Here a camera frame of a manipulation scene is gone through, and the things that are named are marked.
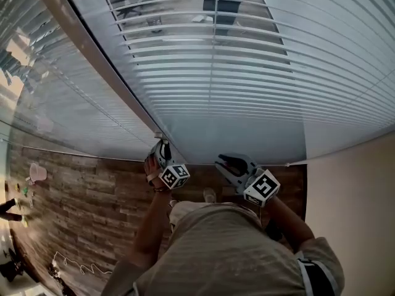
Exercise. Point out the small grey toy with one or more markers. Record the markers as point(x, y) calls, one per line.
point(31, 203)

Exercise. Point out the person's shoe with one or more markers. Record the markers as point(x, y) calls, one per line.
point(172, 203)
point(210, 194)

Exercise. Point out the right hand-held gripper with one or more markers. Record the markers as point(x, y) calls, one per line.
point(262, 187)

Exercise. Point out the person's left hand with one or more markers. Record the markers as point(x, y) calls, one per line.
point(152, 171)

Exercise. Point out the person's left shoe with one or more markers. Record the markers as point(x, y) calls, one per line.
point(172, 203)

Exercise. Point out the white window blind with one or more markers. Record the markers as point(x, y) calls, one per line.
point(247, 88)
point(91, 57)
point(77, 103)

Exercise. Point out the grey swivel chair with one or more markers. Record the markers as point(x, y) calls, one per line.
point(132, 9)

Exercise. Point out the person's t-shirt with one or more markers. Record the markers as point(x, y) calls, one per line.
point(222, 251)

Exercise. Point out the person's light shorts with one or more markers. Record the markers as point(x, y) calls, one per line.
point(185, 210)

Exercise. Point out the pink bucket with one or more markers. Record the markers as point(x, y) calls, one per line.
point(37, 173)

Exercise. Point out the person's right shoe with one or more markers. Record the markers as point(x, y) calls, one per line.
point(210, 194)

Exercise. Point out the person's left forearm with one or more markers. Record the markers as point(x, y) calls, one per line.
point(151, 224)

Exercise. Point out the person's right forearm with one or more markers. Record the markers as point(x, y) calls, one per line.
point(290, 224)

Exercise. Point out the small dark toy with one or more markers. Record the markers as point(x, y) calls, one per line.
point(17, 187)

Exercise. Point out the small green toy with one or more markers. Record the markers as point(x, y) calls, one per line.
point(25, 190)

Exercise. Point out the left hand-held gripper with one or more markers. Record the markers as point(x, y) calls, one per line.
point(174, 176)

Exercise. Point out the black office chair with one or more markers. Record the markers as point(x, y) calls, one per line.
point(12, 267)

